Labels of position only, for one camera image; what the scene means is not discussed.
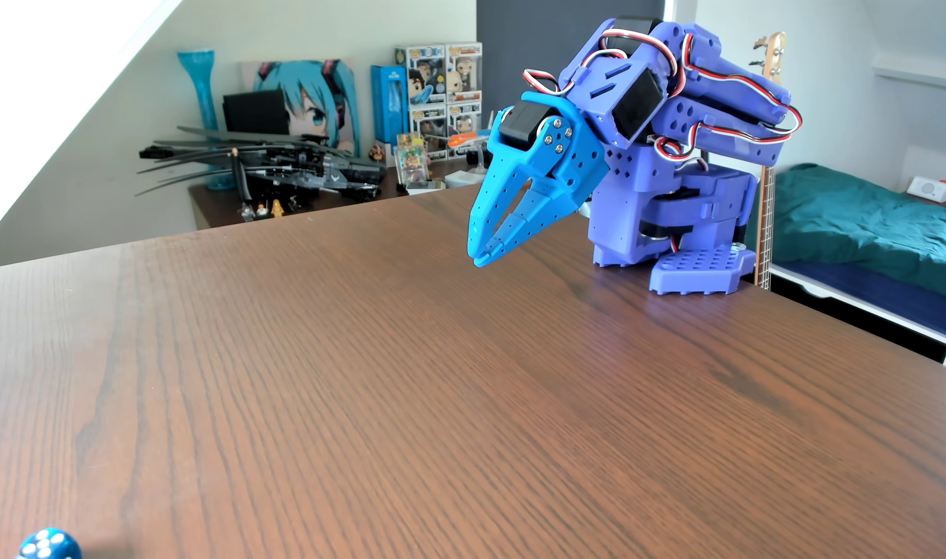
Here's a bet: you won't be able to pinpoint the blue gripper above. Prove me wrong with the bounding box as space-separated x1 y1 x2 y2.
467 91 610 269

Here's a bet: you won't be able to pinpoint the blue dice with white pips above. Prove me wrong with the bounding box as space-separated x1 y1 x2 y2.
16 528 84 559

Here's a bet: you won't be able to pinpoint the orange white model plane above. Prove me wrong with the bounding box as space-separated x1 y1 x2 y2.
447 109 497 176

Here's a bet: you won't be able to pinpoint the vinyl figure collectible box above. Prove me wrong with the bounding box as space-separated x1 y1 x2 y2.
447 101 485 158
409 103 449 160
445 42 483 104
395 45 447 106

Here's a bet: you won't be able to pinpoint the clear acrylic character stand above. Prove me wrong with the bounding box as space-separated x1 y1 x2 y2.
395 134 432 188

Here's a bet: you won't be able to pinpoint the tall blue product box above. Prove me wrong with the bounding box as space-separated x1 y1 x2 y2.
370 64 409 145

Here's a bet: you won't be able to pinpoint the black model aircraft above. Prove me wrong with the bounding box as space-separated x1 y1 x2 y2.
135 126 388 204

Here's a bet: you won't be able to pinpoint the teal haired anime picture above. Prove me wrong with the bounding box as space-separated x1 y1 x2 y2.
240 59 361 156

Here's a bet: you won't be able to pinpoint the wooden neck bass guitar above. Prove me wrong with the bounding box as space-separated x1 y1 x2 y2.
752 31 789 292

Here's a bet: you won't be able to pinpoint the black rectangular box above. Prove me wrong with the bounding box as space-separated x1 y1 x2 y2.
223 89 291 137

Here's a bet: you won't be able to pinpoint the dark brown side desk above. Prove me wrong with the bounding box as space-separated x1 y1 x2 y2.
187 155 482 231

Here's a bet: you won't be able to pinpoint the tall blue glass vase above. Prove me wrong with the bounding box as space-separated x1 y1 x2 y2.
178 50 237 192

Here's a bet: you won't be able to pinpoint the bed with teal blanket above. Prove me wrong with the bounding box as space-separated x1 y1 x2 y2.
752 161 946 305

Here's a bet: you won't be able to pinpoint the dark blue mattress sheet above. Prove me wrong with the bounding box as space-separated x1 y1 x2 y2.
772 260 946 346

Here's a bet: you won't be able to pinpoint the small white radio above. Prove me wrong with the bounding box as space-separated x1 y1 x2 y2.
906 175 946 204

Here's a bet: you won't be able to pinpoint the red white black servo cable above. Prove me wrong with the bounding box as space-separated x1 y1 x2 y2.
522 27 804 164

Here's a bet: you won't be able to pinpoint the white bed frame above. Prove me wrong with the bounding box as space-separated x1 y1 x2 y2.
768 264 946 367

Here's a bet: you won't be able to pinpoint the white wall shelf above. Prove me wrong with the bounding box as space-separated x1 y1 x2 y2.
872 53 946 94

